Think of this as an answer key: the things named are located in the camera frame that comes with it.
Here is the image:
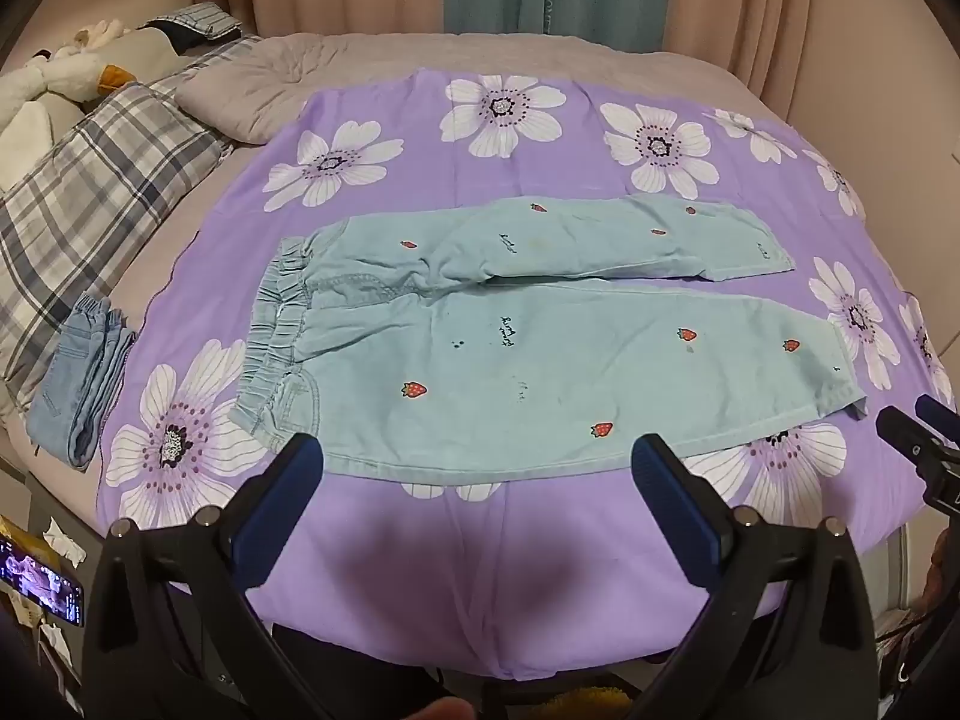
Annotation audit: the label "purple floral bed sheet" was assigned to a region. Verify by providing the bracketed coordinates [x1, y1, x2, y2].
[96, 67, 960, 683]

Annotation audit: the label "yellow fuzzy mat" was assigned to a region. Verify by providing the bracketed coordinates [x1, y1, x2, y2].
[538, 690, 632, 720]

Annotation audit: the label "grey quilt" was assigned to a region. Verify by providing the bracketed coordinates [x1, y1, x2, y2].
[112, 31, 781, 331]

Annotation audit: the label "small plaid pillow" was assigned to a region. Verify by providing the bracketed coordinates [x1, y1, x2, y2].
[139, 2, 261, 55]

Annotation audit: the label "light blue strawberry print pants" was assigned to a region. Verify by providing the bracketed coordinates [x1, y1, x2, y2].
[229, 193, 869, 487]

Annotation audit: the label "smartphone with lit screen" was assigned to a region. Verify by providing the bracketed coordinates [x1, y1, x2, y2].
[0, 532, 88, 628]

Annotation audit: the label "crumpled white tissue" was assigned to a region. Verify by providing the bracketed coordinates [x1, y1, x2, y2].
[41, 516, 88, 568]

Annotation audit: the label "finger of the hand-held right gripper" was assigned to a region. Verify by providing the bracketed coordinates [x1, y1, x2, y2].
[875, 405, 960, 470]
[913, 393, 960, 432]

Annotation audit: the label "white plush goose toy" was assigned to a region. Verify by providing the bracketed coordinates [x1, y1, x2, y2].
[0, 19, 179, 190]

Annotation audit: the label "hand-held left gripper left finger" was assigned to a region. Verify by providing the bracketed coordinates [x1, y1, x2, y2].
[81, 433, 326, 720]

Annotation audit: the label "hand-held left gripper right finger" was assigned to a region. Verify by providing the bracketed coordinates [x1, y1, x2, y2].
[621, 434, 880, 720]

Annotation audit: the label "folded blue denim jeans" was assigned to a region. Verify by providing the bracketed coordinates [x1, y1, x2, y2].
[28, 294, 138, 470]

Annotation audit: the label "large plaid pillow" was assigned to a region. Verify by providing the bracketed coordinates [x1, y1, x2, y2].
[0, 79, 235, 421]

